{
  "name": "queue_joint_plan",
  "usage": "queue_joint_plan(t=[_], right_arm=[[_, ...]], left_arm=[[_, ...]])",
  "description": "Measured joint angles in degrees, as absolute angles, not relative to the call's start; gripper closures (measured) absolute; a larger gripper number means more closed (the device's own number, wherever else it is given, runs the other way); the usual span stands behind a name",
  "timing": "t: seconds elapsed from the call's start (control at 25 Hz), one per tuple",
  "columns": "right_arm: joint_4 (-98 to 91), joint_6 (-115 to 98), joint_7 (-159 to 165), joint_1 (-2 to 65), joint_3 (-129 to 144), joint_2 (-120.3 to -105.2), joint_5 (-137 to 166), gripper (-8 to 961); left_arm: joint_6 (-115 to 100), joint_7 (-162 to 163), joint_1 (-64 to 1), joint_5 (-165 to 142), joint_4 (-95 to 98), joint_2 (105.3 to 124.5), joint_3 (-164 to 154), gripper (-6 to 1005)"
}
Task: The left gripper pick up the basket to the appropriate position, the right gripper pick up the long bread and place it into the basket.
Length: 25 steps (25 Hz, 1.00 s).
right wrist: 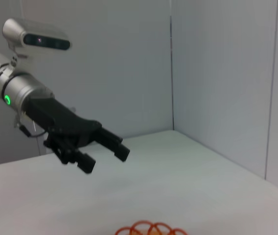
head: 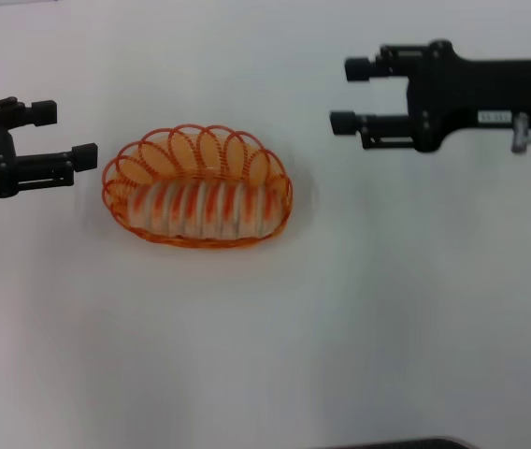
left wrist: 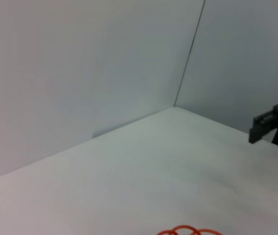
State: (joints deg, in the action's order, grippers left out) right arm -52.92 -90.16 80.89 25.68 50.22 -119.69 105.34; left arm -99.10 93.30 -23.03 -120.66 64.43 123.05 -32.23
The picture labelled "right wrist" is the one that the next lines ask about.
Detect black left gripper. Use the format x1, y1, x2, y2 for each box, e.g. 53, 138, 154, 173
24, 96, 131, 175

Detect orange wire basket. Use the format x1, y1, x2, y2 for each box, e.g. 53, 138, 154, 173
116, 220, 188, 235

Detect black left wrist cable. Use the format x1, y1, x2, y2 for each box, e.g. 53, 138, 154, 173
18, 123, 50, 139

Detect grey metal wrist bracket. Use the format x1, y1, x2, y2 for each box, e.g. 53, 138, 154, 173
13, 111, 25, 129

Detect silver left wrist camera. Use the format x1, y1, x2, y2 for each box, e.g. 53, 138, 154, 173
2, 18, 71, 53

